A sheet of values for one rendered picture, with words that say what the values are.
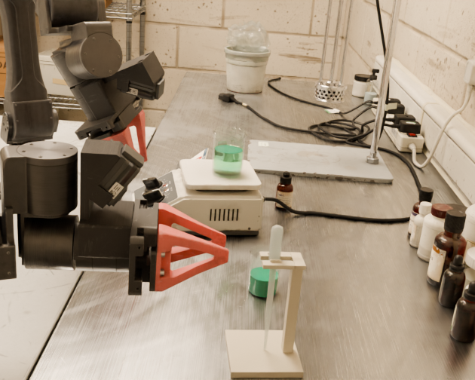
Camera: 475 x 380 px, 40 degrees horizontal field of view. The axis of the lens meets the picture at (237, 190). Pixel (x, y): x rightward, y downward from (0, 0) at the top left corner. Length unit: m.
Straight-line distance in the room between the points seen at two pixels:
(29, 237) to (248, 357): 0.27
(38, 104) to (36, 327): 0.47
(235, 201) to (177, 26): 2.46
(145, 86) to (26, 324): 0.35
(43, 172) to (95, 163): 0.05
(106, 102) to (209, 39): 2.50
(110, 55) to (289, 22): 2.56
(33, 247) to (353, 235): 0.58
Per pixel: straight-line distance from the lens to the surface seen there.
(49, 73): 3.25
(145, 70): 0.89
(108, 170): 0.63
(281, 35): 3.39
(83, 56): 0.85
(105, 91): 0.92
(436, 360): 0.81
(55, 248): 0.66
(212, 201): 0.99
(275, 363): 0.74
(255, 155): 1.38
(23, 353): 0.77
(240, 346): 0.76
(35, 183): 0.64
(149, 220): 0.65
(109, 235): 0.64
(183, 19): 3.39
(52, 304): 0.85
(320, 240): 1.05
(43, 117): 1.16
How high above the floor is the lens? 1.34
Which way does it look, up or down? 21 degrees down
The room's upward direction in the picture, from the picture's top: 5 degrees clockwise
